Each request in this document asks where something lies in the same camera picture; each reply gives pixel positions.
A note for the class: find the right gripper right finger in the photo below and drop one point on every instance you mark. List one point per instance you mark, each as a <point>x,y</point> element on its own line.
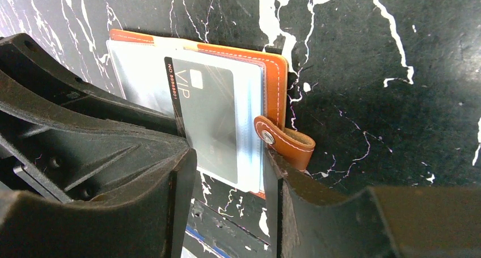
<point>308,219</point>

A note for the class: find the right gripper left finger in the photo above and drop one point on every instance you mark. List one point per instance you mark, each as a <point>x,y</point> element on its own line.
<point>145,217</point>

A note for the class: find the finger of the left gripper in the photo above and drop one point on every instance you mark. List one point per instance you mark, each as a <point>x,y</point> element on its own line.
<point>26,62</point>
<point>67,156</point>

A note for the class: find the black VIP credit card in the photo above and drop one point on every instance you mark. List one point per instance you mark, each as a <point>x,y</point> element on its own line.
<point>204,102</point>

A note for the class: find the brown leather card holder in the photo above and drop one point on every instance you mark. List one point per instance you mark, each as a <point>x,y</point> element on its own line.
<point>260,91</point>

